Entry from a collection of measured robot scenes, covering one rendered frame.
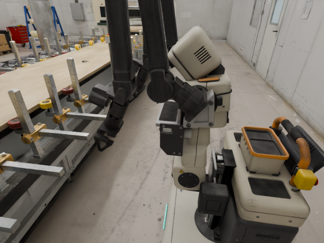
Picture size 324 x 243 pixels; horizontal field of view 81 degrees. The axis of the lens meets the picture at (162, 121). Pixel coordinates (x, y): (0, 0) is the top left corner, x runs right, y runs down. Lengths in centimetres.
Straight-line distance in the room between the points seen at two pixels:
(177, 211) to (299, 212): 74
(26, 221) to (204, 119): 147
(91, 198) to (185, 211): 88
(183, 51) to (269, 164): 60
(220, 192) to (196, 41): 63
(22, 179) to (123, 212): 85
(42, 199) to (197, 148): 134
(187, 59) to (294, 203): 67
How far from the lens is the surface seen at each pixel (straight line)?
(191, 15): 1136
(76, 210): 188
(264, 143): 102
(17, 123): 130
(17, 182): 122
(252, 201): 87
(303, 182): 91
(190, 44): 69
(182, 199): 147
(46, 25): 647
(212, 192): 92
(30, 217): 178
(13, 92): 114
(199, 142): 89
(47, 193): 187
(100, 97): 66
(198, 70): 70
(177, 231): 134
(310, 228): 203
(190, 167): 92
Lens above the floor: 144
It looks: 30 degrees down
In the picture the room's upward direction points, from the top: 1 degrees clockwise
